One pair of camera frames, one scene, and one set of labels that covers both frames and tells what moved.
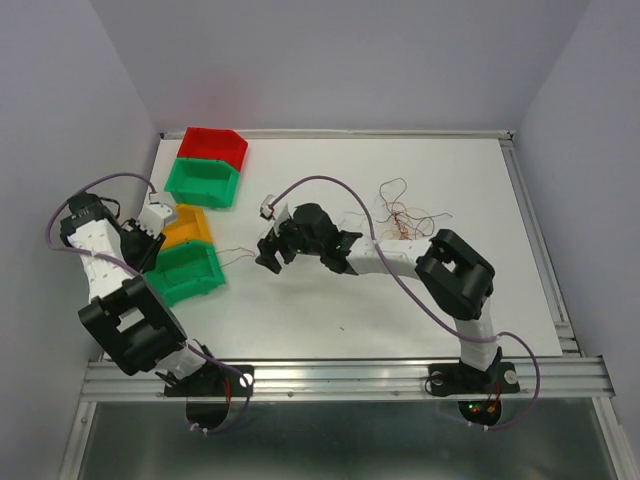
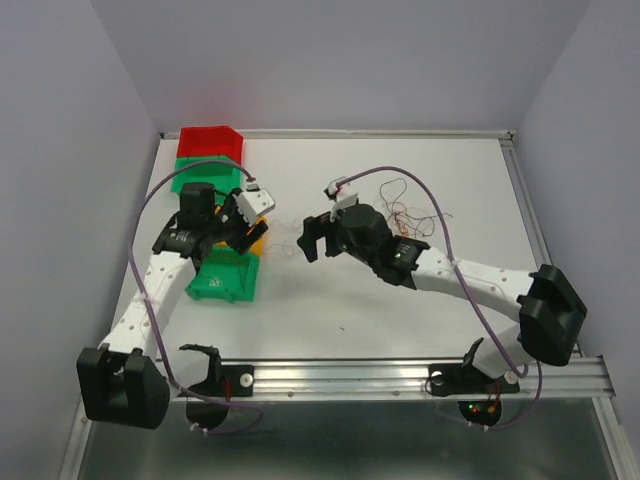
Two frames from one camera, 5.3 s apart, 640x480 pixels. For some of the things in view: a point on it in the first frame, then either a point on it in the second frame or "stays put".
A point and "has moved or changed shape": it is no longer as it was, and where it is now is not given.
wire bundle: (408, 223) stays put
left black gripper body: (139, 246) → (229, 225)
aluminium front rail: (357, 379) stays put
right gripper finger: (267, 255) → (315, 228)
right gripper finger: (287, 253) → (337, 237)
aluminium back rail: (363, 134) stays put
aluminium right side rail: (566, 336) stays put
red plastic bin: (213, 144) stays put
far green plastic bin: (203, 183) stays put
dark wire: (167, 278) has moved or changed shape
